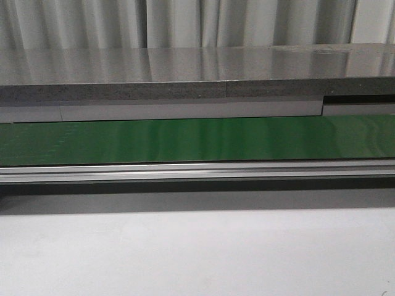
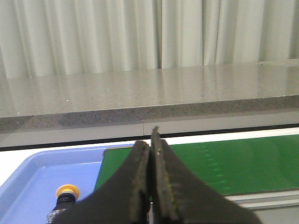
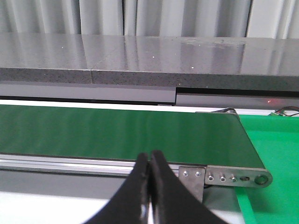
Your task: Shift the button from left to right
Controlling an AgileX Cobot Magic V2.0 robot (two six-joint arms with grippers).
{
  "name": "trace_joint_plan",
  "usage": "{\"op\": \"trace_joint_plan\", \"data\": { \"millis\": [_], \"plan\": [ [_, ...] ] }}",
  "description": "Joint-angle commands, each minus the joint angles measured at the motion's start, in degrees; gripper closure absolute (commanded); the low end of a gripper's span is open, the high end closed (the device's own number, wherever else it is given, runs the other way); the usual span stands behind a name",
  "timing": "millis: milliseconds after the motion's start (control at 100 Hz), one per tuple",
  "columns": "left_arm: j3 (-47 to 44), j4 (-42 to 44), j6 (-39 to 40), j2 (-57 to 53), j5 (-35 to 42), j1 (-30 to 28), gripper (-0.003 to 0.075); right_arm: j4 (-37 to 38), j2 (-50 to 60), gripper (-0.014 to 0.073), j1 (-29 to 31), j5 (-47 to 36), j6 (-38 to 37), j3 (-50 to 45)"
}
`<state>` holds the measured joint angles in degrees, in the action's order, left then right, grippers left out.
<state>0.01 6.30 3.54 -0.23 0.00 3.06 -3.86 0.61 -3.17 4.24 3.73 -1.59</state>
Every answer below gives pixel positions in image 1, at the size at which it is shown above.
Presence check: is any green conveyor belt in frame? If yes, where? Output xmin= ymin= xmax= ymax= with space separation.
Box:
xmin=1 ymin=115 xmax=394 ymax=167

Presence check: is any grey stone slab shelf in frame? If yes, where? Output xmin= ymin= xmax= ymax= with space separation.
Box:
xmin=1 ymin=44 xmax=394 ymax=105

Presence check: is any grey curtain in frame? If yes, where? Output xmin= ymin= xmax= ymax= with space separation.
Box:
xmin=1 ymin=1 xmax=394 ymax=49

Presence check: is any grey conveyor back rail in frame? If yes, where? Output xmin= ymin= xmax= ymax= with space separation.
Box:
xmin=1 ymin=94 xmax=394 ymax=123

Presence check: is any aluminium conveyor front rail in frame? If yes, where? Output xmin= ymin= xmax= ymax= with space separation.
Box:
xmin=1 ymin=159 xmax=394 ymax=184

